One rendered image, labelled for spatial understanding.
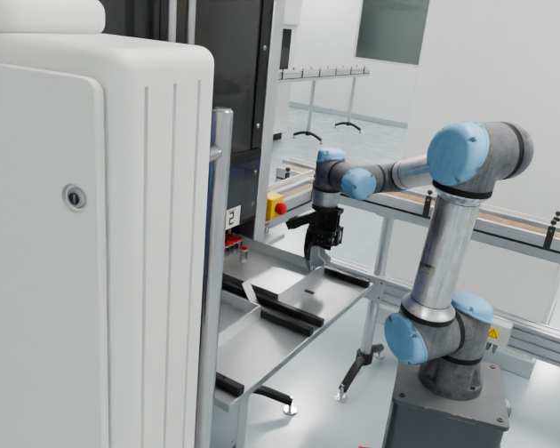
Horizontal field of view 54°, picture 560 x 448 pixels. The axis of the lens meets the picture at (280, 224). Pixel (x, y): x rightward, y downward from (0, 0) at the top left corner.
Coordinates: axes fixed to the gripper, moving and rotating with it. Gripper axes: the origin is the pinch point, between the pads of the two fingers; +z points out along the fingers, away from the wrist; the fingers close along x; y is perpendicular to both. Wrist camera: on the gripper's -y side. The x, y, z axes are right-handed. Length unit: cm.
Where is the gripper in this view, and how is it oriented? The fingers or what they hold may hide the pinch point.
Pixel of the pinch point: (309, 268)
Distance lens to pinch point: 161.1
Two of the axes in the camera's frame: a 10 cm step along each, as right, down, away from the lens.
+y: 8.4, 2.6, -4.7
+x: 5.3, -2.5, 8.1
